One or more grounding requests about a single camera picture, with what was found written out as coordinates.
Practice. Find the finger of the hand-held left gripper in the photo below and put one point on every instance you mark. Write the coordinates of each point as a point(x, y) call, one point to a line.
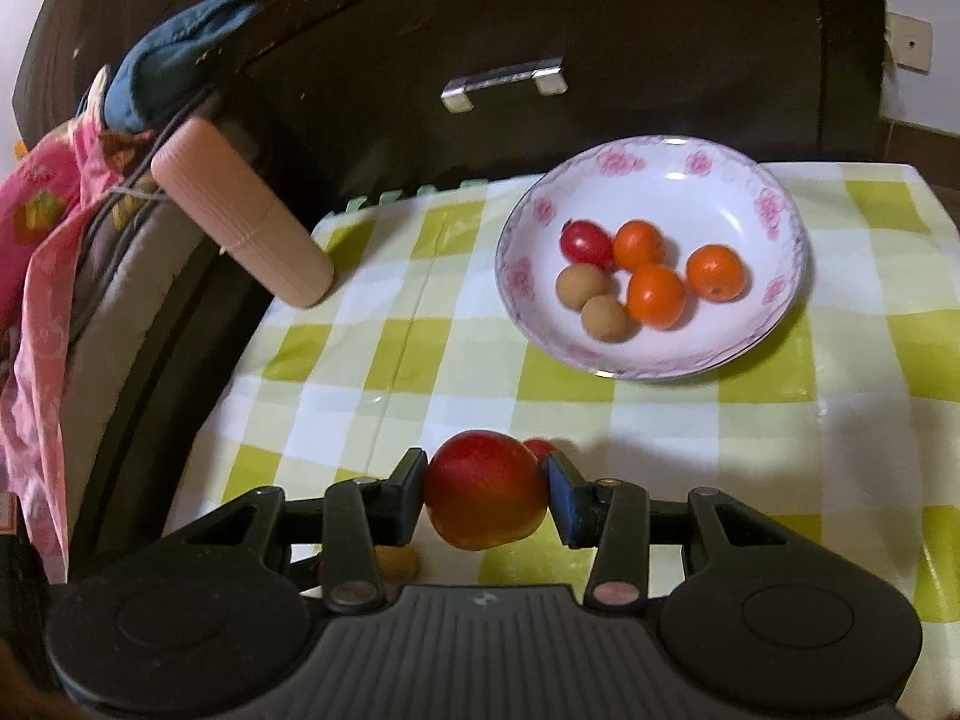
point(409, 499)
point(564, 501)

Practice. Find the large red tomato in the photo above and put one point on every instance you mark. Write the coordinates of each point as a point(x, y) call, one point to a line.
point(484, 487)

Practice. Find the brown longan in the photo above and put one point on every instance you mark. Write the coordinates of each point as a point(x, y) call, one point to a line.
point(397, 564)
point(604, 318)
point(583, 288)

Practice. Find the small orange tangerine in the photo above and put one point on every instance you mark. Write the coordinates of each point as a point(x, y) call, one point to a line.
point(656, 298)
point(639, 244)
point(716, 271)

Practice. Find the red cherry tomato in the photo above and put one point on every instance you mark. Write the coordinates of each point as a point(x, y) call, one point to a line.
point(586, 242)
point(541, 450)

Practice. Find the white floral plate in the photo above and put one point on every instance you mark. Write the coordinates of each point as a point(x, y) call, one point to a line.
point(675, 187)

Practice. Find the green white checkered tablecloth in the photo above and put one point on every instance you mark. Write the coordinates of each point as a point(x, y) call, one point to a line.
point(420, 360)

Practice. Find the pink ribbed rolled mat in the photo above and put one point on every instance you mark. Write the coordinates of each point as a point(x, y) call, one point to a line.
point(240, 217)

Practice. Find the pink patterned cloth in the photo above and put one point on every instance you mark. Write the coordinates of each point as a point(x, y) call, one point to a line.
point(41, 255)

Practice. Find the dark wooden cabinet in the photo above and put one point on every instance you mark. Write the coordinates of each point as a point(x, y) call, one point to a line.
point(637, 30)

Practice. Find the blue cloth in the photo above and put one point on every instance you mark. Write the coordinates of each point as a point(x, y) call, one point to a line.
point(161, 67)

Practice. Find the beige wall socket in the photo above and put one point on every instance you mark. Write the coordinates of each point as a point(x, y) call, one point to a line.
point(909, 43)

